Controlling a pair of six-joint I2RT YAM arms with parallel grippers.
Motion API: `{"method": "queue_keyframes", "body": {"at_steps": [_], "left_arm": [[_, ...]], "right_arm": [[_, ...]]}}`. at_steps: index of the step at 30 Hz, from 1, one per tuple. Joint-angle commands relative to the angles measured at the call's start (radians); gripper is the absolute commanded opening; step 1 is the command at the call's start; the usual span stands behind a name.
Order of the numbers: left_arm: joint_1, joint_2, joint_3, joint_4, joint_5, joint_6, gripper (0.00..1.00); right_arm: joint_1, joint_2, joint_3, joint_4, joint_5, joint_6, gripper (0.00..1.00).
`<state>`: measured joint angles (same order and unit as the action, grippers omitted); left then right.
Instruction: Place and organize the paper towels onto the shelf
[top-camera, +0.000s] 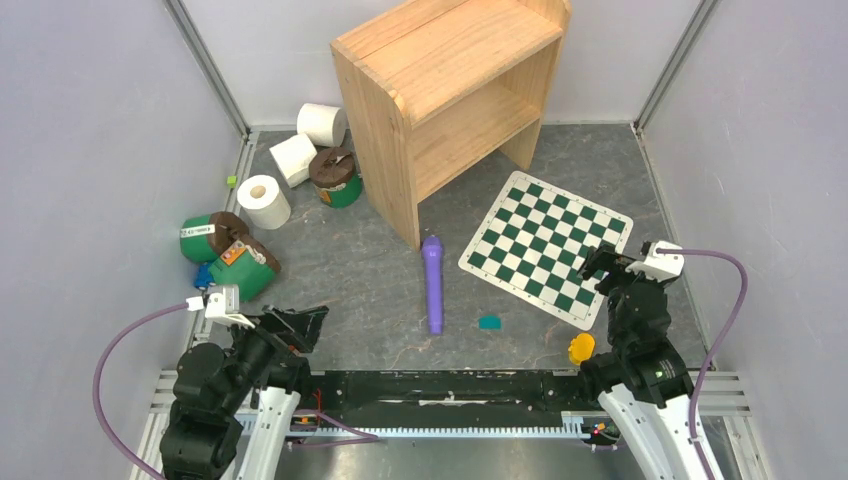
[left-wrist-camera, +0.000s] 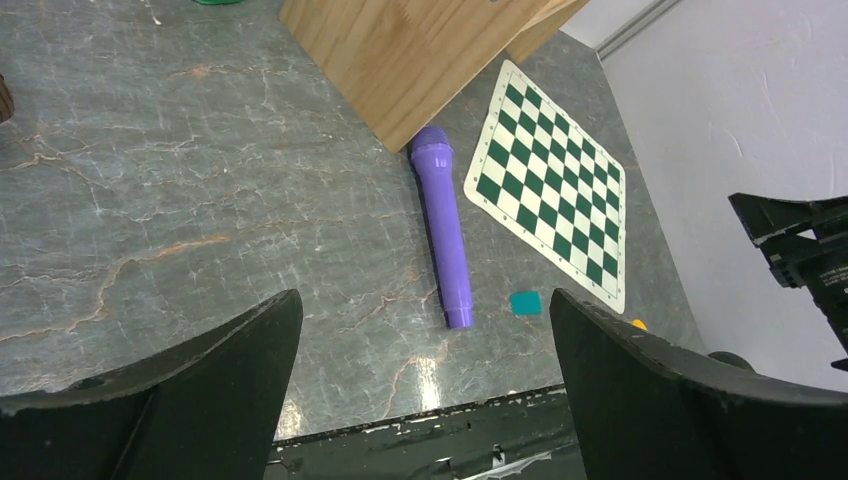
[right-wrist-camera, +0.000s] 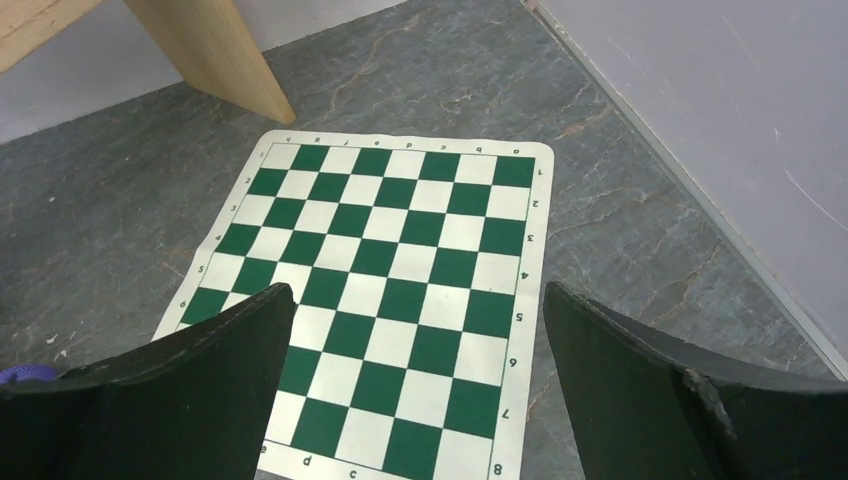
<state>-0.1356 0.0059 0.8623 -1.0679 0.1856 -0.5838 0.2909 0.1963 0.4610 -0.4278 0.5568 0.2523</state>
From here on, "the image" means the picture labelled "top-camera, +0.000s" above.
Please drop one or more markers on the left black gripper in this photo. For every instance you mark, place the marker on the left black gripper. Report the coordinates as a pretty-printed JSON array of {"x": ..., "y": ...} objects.
[{"x": 294, "y": 329}]

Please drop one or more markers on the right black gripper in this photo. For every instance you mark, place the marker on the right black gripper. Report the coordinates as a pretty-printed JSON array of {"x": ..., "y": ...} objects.
[{"x": 619, "y": 279}]

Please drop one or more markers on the green roll orange label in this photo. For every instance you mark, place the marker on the green roll orange label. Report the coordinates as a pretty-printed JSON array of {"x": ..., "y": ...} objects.
[{"x": 248, "y": 264}]

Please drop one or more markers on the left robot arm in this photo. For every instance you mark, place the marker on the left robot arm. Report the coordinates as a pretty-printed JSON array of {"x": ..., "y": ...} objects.
[{"x": 213, "y": 383}]

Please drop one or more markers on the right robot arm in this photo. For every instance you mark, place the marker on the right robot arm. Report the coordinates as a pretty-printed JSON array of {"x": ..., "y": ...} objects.
[{"x": 643, "y": 383}]

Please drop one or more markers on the wooden shelf unit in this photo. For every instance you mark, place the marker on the wooden shelf unit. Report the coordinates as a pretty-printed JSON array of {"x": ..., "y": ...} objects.
[{"x": 430, "y": 88}]

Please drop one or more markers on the green white chessboard mat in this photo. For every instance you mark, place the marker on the green white chessboard mat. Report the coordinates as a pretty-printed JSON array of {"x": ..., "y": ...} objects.
[{"x": 533, "y": 240}]

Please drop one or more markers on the yellow toy piece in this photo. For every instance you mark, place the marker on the yellow toy piece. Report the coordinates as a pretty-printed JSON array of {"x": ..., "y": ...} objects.
[{"x": 581, "y": 348}]

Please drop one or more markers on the blue toy car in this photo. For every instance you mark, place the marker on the blue toy car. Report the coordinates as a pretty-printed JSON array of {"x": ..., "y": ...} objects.
[{"x": 203, "y": 279}]

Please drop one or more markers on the white toilet roll front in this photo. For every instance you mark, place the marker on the white toilet roll front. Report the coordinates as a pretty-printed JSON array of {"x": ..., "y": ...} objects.
[{"x": 261, "y": 198}]

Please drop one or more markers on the white toilet roll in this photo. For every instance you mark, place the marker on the white toilet roll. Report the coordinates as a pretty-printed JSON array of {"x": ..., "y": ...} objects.
[
  {"x": 261, "y": 198},
  {"x": 293, "y": 157},
  {"x": 323, "y": 125}
]

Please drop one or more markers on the teal small block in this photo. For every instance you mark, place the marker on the teal small block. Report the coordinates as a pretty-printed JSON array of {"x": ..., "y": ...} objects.
[{"x": 490, "y": 322}]

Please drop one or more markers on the purple toy microphone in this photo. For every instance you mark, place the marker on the purple toy microphone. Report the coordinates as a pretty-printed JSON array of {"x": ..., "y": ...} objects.
[{"x": 432, "y": 255}]

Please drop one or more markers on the white toilet roll middle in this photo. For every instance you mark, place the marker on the white toilet roll middle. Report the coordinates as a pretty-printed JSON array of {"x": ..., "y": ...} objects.
[{"x": 293, "y": 157}]

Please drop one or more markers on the white toilet roll back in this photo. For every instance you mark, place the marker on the white toilet roll back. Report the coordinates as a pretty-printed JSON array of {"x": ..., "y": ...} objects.
[{"x": 323, "y": 125}]

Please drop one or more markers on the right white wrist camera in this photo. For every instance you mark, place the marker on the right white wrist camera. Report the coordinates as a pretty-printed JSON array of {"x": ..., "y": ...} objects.
[{"x": 662, "y": 262}]

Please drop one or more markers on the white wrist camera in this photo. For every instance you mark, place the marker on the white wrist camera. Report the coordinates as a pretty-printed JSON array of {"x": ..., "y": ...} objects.
[
  {"x": 662, "y": 262},
  {"x": 221, "y": 305}
]

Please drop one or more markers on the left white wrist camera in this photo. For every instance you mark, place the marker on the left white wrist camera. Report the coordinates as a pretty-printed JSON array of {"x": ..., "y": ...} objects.
[{"x": 221, "y": 305}]

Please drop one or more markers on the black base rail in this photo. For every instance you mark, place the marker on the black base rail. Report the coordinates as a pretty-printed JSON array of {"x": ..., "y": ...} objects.
[{"x": 419, "y": 399}]

